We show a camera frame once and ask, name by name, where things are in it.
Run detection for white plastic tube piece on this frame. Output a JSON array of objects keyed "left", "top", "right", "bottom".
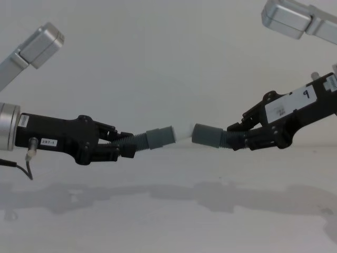
[{"left": 170, "top": 123, "right": 196, "bottom": 144}]

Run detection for white curtain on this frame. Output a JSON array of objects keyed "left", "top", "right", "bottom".
[{"left": 0, "top": 0, "right": 337, "bottom": 159}]

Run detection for thin dark gripper cable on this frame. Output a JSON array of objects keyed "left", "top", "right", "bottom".
[{"left": 0, "top": 137, "right": 38, "bottom": 181}]

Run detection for white table cloth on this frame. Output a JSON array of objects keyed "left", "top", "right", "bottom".
[{"left": 0, "top": 146, "right": 337, "bottom": 253}]

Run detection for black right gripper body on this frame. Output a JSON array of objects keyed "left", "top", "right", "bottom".
[{"left": 259, "top": 72, "right": 337, "bottom": 150}]

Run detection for grey threaded pipe connector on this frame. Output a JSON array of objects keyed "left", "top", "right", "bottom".
[
  {"left": 191, "top": 123, "right": 234, "bottom": 151},
  {"left": 131, "top": 125, "right": 176, "bottom": 155}
]

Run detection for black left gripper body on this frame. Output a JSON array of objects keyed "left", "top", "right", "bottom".
[{"left": 14, "top": 112, "right": 101, "bottom": 167}]

